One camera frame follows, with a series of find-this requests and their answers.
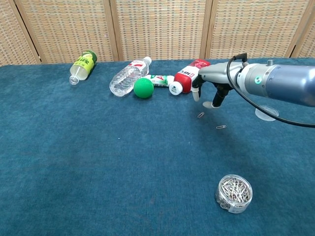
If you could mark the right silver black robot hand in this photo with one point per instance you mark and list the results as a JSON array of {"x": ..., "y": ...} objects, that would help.
[{"x": 219, "y": 73}]

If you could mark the silver paper clip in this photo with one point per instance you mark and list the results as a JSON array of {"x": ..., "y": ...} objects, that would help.
[
  {"x": 221, "y": 127},
  {"x": 201, "y": 114}
]

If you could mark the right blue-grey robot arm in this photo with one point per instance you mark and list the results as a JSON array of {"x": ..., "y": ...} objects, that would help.
[{"x": 283, "y": 83}]

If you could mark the red white juice bottle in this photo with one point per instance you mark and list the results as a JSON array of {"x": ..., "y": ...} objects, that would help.
[{"x": 187, "y": 76}]

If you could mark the white toothpaste tube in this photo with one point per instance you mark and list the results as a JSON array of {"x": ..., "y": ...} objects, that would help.
[{"x": 160, "y": 80}]

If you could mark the clear round plastic lid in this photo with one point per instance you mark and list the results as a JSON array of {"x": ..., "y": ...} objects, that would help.
[{"x": 267, "y": 114}]

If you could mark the woven rattan folding screen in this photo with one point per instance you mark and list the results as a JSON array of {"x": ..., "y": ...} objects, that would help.
[{"x": 157, "y": 29}]

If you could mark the green ball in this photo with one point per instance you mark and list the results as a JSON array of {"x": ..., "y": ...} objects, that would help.
[{"x": 143, "y": 88}]

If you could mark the clear plastic water bottle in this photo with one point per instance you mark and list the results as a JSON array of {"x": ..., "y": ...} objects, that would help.
[{"x": 125, "y": 78}]

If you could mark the clear round paper clip container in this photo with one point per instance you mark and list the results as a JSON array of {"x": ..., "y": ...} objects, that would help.
[{"x": 233, "y": 194}]

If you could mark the yellow-green label drink bottle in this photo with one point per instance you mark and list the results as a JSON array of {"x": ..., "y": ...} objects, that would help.
[{"x": 83, "y": 65}]

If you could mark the blue felt table cover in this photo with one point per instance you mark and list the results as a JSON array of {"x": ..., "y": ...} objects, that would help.
[{"x": 98, "y": 159}]

